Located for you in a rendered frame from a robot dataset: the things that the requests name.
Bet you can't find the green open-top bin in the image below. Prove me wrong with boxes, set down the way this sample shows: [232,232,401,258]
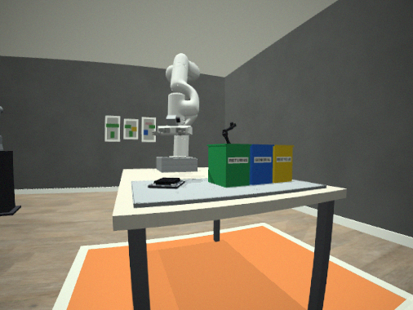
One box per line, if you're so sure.
[207,144,251,188]

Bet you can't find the yellow bin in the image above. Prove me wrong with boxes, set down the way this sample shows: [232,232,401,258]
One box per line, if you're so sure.
[273,145,294,183]

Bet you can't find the blue bin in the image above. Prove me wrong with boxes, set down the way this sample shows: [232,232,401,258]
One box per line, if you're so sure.
[250,144,274,185]

